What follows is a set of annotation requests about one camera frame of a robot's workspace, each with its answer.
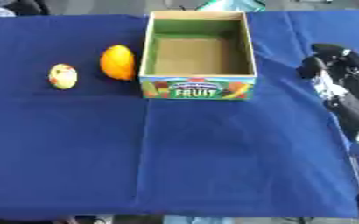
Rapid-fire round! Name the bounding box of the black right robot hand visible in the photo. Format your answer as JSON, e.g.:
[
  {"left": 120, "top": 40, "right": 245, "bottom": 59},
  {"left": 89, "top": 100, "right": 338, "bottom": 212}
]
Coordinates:
[{"left": 296, "top": 43, "right": 359, "bottom": 133}]

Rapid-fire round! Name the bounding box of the open cardboard box green inside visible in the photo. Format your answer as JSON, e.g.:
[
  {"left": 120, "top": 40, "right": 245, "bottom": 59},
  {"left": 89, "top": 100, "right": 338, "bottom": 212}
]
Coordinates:
[{"left": 137, "top": 10, "right": 259, "bottom": 101}]

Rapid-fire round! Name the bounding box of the orange toy mango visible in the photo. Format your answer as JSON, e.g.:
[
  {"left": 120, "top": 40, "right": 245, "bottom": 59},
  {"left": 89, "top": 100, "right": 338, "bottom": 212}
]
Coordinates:
[{"left": 98, "top": 45, "right": 137, "bottom": 81}]

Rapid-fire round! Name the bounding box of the yellow red toy apple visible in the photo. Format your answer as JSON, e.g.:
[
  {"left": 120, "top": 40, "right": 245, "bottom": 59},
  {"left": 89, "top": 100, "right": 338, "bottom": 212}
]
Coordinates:
[{"left": 46, "top": 63, "right": 81, "bottom": 90}]

